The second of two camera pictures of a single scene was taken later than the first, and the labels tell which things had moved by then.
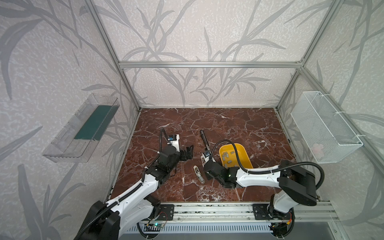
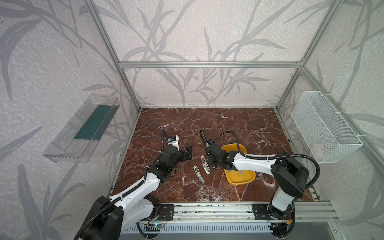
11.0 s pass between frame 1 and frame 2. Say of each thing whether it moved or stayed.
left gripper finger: stayed
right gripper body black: moved
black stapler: stayed
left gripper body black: stayed
